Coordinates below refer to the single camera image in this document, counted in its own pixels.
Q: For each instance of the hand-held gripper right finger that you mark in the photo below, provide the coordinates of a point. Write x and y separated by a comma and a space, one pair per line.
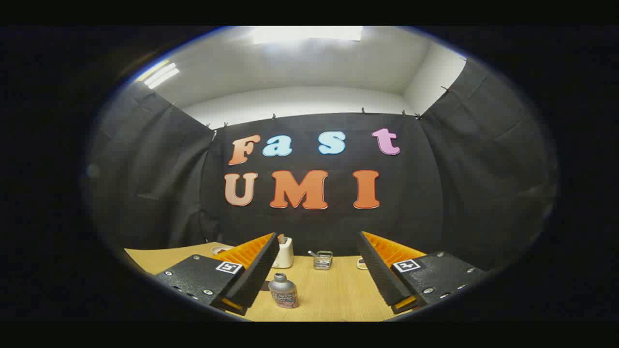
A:
379, 275

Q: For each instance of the white toaster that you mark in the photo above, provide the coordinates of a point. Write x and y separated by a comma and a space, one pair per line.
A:
284, 256

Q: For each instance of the silver juice bottle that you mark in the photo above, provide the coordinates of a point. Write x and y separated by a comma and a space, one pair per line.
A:
283, 290

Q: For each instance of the white divided condiment tray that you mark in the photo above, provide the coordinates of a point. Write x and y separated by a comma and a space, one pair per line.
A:
361, 263

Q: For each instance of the wooden table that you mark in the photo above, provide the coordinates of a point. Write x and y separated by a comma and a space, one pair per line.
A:
333, 295

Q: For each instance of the white round plate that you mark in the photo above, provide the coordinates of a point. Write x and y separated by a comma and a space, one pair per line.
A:
221, 250

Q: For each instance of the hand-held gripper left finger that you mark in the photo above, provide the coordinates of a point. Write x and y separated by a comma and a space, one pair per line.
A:
256, 275

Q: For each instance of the striped ceiling light fixture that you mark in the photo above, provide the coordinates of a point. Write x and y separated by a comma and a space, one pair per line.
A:
159, 75

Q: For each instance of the black backdrop cloth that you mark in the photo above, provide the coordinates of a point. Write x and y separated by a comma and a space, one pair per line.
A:
435, 193

